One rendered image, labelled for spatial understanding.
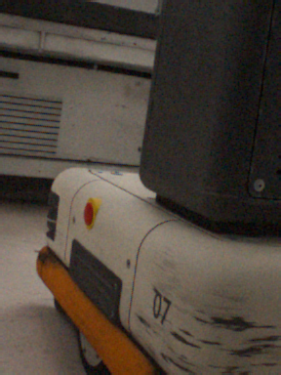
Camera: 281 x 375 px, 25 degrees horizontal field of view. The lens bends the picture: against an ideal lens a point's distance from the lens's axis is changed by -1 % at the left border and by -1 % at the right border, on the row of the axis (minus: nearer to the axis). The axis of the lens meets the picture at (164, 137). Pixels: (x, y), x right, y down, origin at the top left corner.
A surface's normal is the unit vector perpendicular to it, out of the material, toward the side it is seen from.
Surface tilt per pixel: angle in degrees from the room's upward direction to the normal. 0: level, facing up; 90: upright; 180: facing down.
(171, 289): 90
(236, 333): 90
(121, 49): 90
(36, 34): 90
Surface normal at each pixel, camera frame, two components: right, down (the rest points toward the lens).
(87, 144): 0.42, 0.13
